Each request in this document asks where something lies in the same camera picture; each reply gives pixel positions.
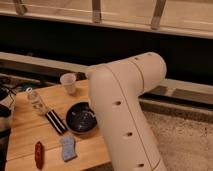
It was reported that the dark ceramic bowl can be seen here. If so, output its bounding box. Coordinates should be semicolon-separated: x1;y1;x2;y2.
66;102;97;134

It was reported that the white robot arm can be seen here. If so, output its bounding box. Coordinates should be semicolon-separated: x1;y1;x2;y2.
86;52;167;171

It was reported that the translucent plastic cup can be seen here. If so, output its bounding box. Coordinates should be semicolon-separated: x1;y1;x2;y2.
60;73;76;95

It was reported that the black white striped case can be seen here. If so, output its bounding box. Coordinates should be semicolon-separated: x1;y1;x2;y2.
46;110;67;135

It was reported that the blue sponge cloth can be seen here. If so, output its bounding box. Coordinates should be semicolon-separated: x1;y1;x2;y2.
60;136;77;162

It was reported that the clear glass jar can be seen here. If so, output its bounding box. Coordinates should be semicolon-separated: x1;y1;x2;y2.
26;87;47;115

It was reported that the wooden chair leg middle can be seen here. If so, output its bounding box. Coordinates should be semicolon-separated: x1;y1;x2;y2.
92;0;101;23

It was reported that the wooden chair leg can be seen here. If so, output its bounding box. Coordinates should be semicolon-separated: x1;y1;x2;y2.
151;0;166;30
13;0;27;15
92;0;101;23

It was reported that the wooden chair leg right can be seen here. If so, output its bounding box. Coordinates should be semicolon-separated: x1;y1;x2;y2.
151;0;166;30

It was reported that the red oblong object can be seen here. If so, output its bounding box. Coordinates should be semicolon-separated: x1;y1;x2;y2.
34;141;44;169

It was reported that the wooden chair leg left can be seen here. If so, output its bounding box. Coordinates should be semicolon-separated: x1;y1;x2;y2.
13;0;27;15

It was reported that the black cables and gear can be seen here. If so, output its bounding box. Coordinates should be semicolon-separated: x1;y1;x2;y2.
0;76;17;171

